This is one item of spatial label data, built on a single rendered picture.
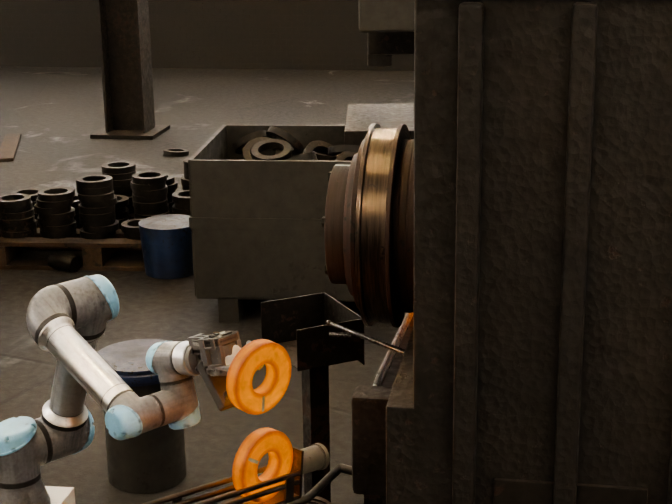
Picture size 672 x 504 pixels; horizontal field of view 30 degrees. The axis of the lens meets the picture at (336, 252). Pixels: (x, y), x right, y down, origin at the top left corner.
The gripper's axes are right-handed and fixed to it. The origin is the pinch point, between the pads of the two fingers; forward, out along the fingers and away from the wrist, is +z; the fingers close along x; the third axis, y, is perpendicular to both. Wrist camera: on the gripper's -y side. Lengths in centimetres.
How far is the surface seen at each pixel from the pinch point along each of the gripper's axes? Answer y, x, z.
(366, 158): 37, 36, 7
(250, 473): -21.1, -5.4, -3.0
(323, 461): -25.5, 15.3, -3.7
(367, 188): 31.0, 31.8, 9.5
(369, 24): 84, 233, -172
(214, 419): -51, 108, -167
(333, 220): 25.1, 31.0, -2.2
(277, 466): -22.5, 3.0, -4.4
